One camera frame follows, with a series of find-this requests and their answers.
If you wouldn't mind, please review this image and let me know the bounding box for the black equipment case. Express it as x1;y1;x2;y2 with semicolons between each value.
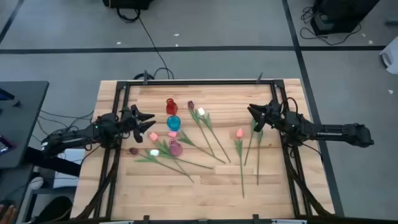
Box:
310;0;381;35

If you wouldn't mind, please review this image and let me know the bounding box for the black box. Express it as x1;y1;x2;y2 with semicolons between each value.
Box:
102;0;155;10

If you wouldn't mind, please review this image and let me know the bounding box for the white round object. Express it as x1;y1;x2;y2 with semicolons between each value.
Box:
29;175;45;191

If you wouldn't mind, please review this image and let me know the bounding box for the tangled black cable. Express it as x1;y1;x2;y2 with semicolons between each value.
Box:
300;6;363;47

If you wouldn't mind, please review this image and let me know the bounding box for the long black cable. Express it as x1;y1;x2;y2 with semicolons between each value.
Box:
136;14;175;80

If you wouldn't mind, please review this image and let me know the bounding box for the purple ribbed glass vase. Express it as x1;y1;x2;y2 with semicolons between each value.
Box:
168;138;183;157

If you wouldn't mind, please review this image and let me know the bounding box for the black crossbar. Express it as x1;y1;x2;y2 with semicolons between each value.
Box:
24;146;82;177

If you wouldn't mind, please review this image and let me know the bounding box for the white plastic object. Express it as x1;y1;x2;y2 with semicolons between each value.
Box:
379;35;398;75

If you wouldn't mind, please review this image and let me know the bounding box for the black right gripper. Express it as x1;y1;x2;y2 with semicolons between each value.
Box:
247;101;283;132

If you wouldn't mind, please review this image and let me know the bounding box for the white artificial tulip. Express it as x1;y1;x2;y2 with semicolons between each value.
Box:
197;107;232;164
255;129;264;186
149;149;215;170

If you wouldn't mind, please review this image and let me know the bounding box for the person's hand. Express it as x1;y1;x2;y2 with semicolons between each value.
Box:
0;203;18;224

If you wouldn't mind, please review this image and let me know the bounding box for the looped black cable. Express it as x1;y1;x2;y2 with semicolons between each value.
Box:
116;7;141;23

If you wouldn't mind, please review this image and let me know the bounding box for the black desk device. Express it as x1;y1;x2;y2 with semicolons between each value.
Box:
0;88;16;101

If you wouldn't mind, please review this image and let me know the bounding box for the thin black cable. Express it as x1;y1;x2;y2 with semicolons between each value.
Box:
36;108;96;138

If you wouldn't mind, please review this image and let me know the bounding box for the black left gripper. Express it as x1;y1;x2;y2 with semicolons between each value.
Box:
119;105;157;144

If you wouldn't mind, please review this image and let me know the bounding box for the red glass vase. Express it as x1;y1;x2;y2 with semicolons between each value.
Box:
165;98;179;116

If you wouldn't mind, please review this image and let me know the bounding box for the black aluminium table frame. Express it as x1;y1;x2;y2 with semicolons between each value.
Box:
74;79;335;224

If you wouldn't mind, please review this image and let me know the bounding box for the grey desk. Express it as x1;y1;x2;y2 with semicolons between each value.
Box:
0;80;50;170

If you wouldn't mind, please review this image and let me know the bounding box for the blue glass vase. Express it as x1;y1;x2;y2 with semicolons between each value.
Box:
166;115;182;133

